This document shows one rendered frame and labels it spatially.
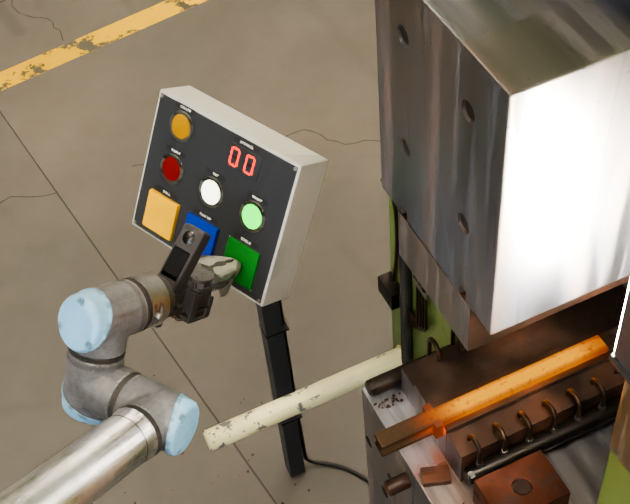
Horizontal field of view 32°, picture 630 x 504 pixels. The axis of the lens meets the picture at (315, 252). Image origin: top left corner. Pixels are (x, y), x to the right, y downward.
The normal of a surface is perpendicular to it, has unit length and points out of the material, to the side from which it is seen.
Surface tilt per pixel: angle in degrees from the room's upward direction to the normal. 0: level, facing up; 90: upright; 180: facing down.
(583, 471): 0
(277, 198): 60
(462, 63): 90
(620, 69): 90
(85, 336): 55
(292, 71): 0
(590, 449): 0
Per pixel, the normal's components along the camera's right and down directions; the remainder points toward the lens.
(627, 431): -0.90, 0.36
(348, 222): -0.07, -0.65
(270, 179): -0.59, 0.20
